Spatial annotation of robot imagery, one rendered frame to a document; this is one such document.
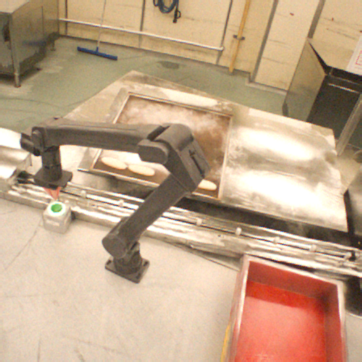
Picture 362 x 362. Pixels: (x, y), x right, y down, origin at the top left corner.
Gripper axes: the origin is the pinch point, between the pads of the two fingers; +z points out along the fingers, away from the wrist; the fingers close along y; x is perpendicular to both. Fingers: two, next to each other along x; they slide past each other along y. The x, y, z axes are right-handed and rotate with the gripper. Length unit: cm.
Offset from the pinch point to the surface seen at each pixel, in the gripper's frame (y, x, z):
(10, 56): -165, 216, 57
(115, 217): 17.8, 5.8, 9.0
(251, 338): 67, -23, 13
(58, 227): 1.5, -3.4, 10.0
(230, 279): 59, -4, 14
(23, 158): -21.6, 17.0, 3.0
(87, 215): 8.7, 4.1, 9.3
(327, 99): 127, 179, 20
